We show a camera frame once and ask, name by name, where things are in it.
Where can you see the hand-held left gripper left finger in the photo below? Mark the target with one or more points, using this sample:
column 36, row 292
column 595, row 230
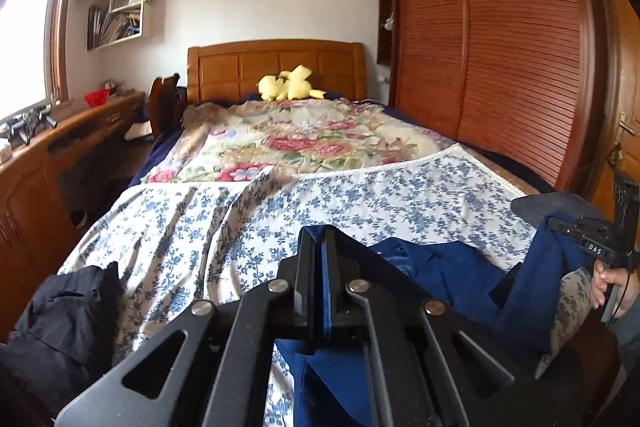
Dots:
column 307, row 287

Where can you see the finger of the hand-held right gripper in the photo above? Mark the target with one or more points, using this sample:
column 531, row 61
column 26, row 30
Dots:
column 565, row 225

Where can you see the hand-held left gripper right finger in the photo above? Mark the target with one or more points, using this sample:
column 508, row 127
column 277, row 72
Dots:
column 345, row 277

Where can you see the navy blue suit jacket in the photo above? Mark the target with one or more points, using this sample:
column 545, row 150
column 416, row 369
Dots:
column 450, row 277

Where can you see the person's right forearm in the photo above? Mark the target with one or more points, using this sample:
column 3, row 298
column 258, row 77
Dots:
column 630, row 342

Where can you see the person's right hand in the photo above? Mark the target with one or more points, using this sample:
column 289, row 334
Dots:
column 625, row 287

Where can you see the dark grey cloth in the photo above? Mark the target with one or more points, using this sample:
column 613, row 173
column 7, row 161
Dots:
column 545, row 204

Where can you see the blue floral bed sheet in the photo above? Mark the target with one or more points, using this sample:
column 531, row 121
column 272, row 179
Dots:
column 350, row 202

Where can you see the pink floral quilt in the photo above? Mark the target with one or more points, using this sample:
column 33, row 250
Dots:
column 300, row 142

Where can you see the wooden door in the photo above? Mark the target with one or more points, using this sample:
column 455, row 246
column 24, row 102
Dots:
column 625, row 72

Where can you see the wooden louvered wardrobe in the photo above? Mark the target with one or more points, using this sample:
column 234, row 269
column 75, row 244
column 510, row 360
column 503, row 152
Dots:
column 500, row 37

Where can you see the yellow plush toy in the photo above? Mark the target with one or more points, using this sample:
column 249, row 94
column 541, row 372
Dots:
column 285, row 87

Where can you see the white paper sheet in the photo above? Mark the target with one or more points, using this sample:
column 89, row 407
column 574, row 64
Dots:
column 137, row 132

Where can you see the dark wooden chair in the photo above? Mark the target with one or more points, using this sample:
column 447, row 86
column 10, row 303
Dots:
column 162, row 107

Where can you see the wooden bed headboard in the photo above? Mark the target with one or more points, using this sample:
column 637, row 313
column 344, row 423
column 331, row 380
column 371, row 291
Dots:
column 225, row 69

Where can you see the black garment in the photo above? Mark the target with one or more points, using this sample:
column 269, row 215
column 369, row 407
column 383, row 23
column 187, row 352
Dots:
column 55, row 332

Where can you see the small white figurine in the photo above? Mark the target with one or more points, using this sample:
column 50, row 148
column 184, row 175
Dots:
column 388, row 22

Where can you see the red bowl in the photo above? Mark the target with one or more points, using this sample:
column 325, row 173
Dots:
column 96, row 98

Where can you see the wooden desk cabinet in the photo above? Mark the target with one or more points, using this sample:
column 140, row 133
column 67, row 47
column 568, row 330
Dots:
column 30, row 207

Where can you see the window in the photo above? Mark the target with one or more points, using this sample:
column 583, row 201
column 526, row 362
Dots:
column 25, row 42

